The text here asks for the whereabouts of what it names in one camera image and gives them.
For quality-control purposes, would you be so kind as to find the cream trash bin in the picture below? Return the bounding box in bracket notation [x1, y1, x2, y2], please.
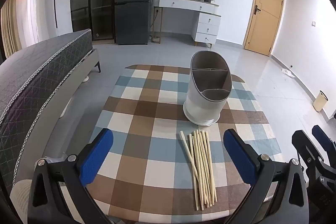
[312, 90, 328, 112]

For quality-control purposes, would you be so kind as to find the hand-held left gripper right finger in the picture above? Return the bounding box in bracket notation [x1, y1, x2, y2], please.
[223, 129, 309, 224]

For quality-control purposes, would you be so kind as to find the wooden door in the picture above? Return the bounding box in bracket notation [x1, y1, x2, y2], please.
[243, 0, 286, 57]

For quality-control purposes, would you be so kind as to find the white vanity desk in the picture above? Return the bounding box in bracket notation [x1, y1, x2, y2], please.
[152, 0, 221, 48]

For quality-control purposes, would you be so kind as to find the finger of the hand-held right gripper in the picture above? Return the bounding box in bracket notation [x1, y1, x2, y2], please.
[292, 130, 324, 180]
[312, 125, 336, 169]

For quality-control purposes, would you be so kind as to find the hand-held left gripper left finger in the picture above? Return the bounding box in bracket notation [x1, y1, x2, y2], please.
[28, 128, 114, 224]

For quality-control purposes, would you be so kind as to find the checkered tablecloth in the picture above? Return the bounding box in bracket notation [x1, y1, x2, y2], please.
[59, 64, 282, 218]

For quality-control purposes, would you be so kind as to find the white wardrobe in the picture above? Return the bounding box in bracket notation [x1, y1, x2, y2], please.
[26, 0, 74, 48]

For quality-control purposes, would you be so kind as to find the dark quilted mattress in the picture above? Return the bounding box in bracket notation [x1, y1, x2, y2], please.
[0, 29, 93, 188]

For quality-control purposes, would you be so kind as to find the grey bed frame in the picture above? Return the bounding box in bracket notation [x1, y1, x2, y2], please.
[59, 48, 101, 119]

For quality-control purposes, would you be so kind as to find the white grey utensil holder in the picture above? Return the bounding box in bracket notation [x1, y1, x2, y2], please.
[183, 51, 233, 126]

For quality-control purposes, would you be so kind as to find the beige curtain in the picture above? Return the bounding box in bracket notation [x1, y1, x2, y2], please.
[0, 0, 29, 59]

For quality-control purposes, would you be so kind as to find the pile of wooden chopsticks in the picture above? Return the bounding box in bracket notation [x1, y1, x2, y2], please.
[180, 130, 218, 211]

